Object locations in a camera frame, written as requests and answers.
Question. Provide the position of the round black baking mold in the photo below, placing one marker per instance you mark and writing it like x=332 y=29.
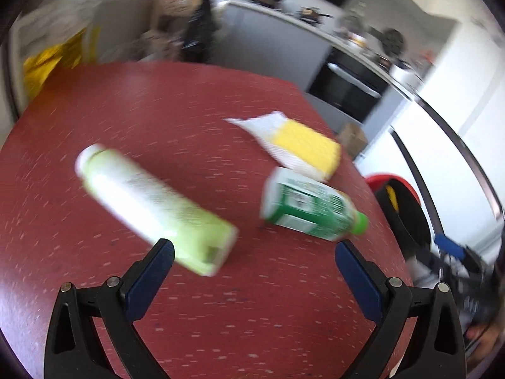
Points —
x=393 y=42

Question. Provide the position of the green drink bottle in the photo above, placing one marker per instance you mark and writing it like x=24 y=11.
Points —
x=299 y=203

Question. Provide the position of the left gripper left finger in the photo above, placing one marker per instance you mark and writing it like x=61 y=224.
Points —
x=73 y=348

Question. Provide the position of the red plastic chair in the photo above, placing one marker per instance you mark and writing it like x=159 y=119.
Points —
x=395 y=190

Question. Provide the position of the black trash bin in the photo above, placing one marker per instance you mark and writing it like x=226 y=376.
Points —
x=410 y=228

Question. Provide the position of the gold foil bag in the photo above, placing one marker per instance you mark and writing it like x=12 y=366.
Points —
x=79 y=49

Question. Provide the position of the white refrigerator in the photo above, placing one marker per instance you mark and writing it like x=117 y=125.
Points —
x=466 y=89

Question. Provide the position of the grey lower cabinets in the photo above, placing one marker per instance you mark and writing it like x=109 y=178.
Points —
x=269 y=43

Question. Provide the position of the black plastic bag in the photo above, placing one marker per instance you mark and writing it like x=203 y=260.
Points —
x=198 y=38

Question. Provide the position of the beige storage rack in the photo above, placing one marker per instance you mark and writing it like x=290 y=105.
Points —
x=170 y=18

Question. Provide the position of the black built-in oven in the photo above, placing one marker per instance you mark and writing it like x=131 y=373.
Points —
x=348 y=85

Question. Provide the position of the person's right hand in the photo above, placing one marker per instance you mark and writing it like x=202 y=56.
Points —
x=486 y=337

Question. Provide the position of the white rice cooker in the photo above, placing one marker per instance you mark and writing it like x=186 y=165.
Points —
x=405 y=75

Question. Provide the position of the small cardboard box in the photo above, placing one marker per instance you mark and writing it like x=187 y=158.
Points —
x=352 y=139

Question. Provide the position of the yellow sponge on tissue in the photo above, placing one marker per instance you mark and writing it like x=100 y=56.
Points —
x=293 y=144

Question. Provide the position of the light green spray can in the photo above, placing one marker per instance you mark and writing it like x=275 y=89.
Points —
x=152 y=210

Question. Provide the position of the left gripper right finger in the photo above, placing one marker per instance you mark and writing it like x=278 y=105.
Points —
x=436 y=347

